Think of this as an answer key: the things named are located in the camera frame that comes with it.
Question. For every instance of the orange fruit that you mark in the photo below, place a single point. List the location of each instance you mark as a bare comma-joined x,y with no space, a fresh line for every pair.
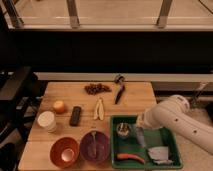
59,107

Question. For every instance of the orange carrot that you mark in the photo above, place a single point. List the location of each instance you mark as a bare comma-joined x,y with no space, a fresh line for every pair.
123,156

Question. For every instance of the orange bowl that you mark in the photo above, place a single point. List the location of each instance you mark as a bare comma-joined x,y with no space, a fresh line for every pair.
64,152

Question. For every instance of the purple bowl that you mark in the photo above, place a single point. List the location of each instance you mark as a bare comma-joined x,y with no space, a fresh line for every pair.
102,145

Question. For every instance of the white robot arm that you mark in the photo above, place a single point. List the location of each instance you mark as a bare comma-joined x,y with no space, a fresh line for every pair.
172,114

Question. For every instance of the green plastic tray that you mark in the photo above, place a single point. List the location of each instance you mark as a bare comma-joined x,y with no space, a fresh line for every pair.
133,145

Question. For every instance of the grey sponge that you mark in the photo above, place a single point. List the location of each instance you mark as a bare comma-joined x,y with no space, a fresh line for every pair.
160,155

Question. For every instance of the white cup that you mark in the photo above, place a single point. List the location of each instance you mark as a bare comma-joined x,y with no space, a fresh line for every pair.
47,121

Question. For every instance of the bunch of brown grapes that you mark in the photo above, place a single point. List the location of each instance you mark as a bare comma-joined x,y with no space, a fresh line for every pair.
93,89

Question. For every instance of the metal fork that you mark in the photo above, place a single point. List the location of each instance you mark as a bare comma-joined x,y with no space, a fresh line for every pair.
93,133

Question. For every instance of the black chair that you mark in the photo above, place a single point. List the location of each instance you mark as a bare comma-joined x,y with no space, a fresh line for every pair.
16,94

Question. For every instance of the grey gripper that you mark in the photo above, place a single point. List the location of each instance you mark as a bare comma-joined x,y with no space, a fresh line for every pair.
139,131

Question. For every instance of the black remote control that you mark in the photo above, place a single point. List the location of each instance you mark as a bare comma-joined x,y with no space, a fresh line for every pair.
75,116

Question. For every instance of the wooden cutting board table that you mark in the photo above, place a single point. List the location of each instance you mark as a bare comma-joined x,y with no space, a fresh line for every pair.
137,97

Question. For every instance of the small metal cup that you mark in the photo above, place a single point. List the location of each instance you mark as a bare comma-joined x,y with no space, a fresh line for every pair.
123,130

